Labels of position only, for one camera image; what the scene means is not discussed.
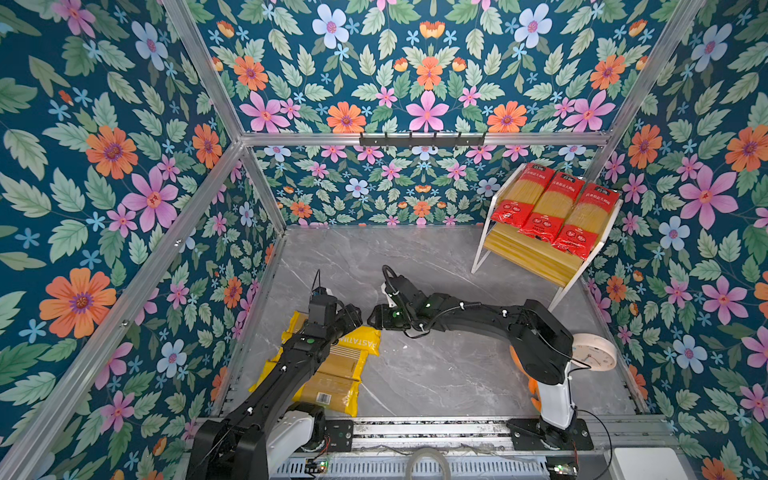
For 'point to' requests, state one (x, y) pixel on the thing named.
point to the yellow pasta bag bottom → (334, 385)
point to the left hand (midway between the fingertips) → (358, 307)
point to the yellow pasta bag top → (351, 344)
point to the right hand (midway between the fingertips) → (372, 319)
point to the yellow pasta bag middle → (338, 365)
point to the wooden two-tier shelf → (538, 258)
